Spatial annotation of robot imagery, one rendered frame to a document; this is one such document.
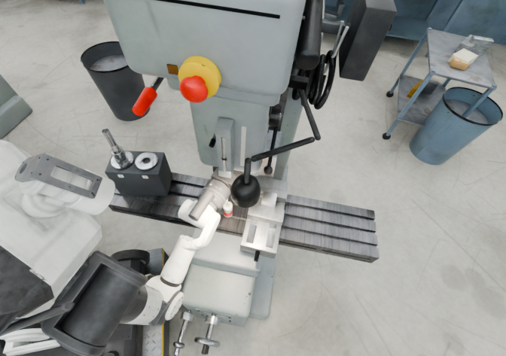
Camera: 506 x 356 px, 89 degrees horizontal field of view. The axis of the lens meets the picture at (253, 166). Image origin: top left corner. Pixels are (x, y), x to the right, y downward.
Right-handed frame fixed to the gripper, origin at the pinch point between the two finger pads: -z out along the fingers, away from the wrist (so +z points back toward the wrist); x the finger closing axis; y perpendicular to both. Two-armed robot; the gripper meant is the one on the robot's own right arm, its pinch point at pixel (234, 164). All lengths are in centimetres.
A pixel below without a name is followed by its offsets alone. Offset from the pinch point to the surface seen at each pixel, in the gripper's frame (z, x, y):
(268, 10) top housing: 19, -14, -63
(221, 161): 12.5, -2.5, -18.5
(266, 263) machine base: -3, -24, 103
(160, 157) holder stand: 2.6, 34.5, 14.0
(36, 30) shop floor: -154, 393, 123
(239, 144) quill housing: 7.9, -5.5, -22.5
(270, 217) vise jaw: 3.1, -18.7, 21.6
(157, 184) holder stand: 11.1, 32.0, 22.2
